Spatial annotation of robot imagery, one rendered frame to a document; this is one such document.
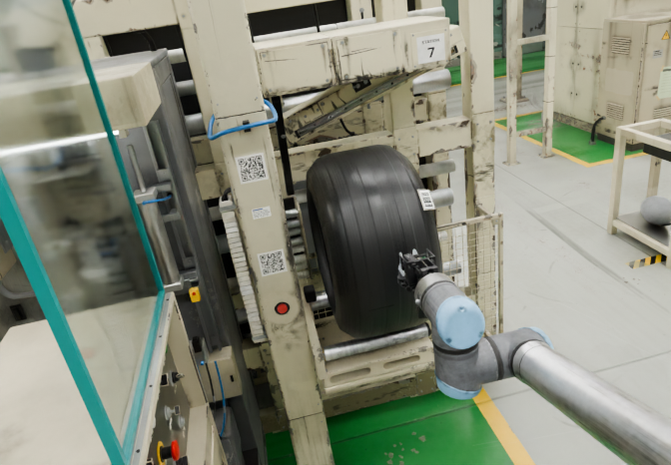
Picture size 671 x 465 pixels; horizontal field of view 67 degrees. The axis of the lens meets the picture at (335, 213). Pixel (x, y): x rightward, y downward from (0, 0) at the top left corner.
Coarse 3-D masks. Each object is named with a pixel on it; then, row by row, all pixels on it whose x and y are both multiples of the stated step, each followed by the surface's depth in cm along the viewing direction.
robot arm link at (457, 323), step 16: (432, 288) 104; (448, 288) 102; (432, 304) 101; (448, 304) 97; (464, 304) 96; (432, 320) 100; (448, 320) 95; (464, 320) 96; (480, 320) 96; (432, 336) 102; (448, 336) 96; (464, 336) 96; (480, 336) 97
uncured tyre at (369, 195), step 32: (320, 160) 150; (352, 160) 144; (384, 160) 142; (320, 192) 139; (352, 192) 135; (384, 192) 135; (416, 192) 136; (320, 224) 182; (352, 224) 131; (384, 224) 132; (416, 224) 133; (320, 256) 178; (352, 256) 131; (384, 256) 131; (352, 288) 133; (384, 288) 133; (352, 320) 140; (384, 320) 140; (416, 320) 145
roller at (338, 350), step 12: (420, 324) 159; (384, 336) 157; (396, 336) 157; (408, 336) 157; (420, 336) 158; (324, 348) 155; (336, 348) 155; (348, 348) 155; (360, 348) 155; (372, 348) 156
